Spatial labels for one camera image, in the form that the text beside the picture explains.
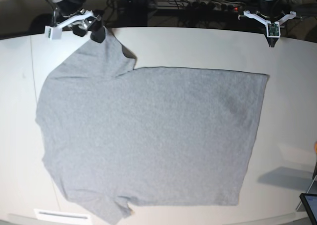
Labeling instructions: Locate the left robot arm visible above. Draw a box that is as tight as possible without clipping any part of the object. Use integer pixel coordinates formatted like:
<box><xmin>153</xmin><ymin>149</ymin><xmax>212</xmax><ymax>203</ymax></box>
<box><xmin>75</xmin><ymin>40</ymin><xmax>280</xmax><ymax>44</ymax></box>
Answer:
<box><xmin>258</xmin><ymin>0</ymin><xmax>282</xmax><ymax>48</ymax></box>

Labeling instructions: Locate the grey T-shirt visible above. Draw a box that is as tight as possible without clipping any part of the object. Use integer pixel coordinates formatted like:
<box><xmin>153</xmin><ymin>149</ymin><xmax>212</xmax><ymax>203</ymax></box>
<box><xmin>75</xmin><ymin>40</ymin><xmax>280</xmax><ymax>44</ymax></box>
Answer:
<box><xmin>36</xmin><ymin>33</ymin><xmax>268</xmax><ymax>225</ymax></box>

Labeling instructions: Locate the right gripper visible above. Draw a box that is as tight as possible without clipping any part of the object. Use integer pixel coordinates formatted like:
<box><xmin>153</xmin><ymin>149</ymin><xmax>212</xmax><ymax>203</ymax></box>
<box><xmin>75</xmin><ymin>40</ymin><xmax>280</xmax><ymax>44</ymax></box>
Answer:
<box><xmin>73</xmin><ymin>11</ymin><xmax>106</xmax><ymax>43</ymax></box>

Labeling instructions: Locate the white label on table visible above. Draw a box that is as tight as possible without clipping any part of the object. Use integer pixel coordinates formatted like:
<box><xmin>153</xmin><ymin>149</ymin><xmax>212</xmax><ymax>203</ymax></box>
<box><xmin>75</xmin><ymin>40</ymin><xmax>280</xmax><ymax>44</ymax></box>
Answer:
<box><xmin>34</xmin><ymin>209</ymin><xmax>91</xmax><ymax>220</ymax></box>

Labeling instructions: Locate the black tablet screen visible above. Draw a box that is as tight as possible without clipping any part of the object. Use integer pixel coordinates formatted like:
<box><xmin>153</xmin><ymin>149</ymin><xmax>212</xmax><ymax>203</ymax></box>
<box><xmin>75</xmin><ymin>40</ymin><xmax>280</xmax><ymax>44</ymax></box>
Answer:
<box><xmin>300</xmin><ymin>193</ymin><xmax>317</xmax><ymax>225</ymax></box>

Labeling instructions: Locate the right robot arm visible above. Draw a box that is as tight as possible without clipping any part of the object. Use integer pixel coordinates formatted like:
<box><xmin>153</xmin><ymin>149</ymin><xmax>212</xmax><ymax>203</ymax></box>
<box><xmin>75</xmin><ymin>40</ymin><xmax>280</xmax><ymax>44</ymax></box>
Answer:
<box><xmin>44</xmin><ymin>0</ymin><xmax>106</xmax><ymax>43</ymax></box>

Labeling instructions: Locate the white power strip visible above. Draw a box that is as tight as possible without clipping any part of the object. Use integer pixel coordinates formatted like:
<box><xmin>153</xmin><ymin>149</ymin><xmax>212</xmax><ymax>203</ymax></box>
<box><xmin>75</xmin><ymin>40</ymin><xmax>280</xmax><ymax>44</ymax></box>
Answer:
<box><xmin>155</xmin><ymin>0</ymin><xmax>242</xmax><ymax>13</ymax></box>

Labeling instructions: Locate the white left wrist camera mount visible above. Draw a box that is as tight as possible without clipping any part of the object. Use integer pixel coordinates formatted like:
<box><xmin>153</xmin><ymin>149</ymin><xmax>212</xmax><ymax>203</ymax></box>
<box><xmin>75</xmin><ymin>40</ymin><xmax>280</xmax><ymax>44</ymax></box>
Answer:
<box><xmin>238</xmin><ymin>10</ymin><xmax>297</xmax><ymax>38</ymax></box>

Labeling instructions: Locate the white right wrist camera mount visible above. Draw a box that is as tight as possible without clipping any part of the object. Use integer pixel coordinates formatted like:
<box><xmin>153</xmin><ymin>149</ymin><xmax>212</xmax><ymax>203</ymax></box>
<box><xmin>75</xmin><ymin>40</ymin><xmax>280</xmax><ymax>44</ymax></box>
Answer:
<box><xmin>44</xmin><ymin>9</ymin><xmax>93</xmax><ymax>40</ymax></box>

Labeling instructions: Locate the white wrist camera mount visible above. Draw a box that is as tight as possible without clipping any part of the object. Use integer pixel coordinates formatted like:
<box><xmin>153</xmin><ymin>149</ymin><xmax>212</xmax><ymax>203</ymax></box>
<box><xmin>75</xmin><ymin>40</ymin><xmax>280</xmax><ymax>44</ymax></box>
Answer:
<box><xmin>238</xmin><ymin>10</ymin><xmax>297</xmax><ymax>38</ymax></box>
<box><xmin>44</xmin><ymin>9</ymin><xmax>93</xmax><ymax>40</ymax></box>

